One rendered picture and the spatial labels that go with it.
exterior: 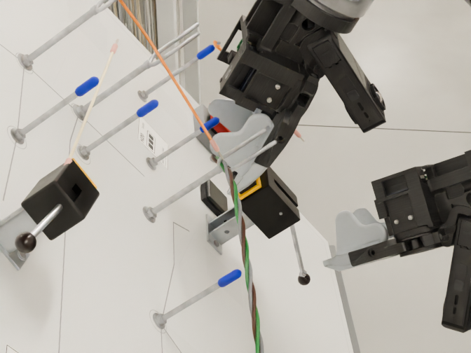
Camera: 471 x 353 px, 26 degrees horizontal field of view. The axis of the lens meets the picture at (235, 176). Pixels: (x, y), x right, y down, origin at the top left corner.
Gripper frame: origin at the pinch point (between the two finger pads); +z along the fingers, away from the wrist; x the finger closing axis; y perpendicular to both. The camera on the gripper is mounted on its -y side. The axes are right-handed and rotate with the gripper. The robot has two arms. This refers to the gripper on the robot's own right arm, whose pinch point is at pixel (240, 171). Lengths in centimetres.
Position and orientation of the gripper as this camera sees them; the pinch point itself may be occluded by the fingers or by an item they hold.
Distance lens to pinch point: 102.3
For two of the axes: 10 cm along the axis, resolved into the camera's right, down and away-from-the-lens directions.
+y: -8.8, -3.7, -3.0
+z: -4.7, 7.4, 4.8
